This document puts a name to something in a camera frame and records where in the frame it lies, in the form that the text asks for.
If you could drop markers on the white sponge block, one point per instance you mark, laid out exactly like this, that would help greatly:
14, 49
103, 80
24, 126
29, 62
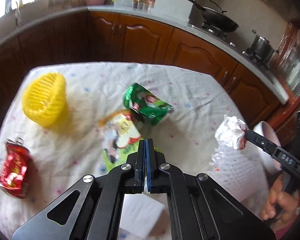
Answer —
143, 218

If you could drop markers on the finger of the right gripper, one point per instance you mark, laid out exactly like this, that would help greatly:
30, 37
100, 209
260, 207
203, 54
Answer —
260, 141

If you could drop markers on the person's right hand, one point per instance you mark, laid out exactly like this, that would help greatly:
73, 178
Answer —
287, 202

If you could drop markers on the gas stove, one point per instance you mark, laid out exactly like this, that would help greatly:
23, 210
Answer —
218, 39

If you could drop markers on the crushed red soda can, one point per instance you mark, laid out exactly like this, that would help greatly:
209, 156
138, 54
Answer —
14, 174

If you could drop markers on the steel stock pot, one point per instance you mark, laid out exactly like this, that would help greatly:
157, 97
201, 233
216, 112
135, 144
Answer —
262, 49

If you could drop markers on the wooden lower kitchen cabinets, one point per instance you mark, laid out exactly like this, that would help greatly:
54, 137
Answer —
108, 36

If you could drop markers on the yellow foam net sleeve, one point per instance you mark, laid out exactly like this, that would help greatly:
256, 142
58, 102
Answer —
45, 98

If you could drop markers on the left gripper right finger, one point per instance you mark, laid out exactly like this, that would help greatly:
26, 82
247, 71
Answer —
151, 164

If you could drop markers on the black wok with handle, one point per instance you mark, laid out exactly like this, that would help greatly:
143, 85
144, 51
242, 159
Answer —
216, 18

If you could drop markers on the crushed green soda can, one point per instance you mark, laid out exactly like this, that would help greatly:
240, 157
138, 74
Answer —
143, 102

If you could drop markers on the glass door red cabinet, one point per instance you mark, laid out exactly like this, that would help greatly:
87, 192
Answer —
286, 68

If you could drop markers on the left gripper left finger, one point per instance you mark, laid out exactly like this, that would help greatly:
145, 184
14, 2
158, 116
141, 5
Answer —
140, 168

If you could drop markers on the orange green drink pouch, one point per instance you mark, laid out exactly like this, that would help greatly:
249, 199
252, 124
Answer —
121, 132

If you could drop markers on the floral white tablecloth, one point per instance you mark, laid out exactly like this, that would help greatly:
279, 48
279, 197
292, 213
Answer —
76, 145

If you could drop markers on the white paper ball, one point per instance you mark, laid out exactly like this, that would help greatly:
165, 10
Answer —
231, 133

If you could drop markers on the white foam net sheet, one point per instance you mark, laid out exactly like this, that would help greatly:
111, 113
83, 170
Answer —
240, 172

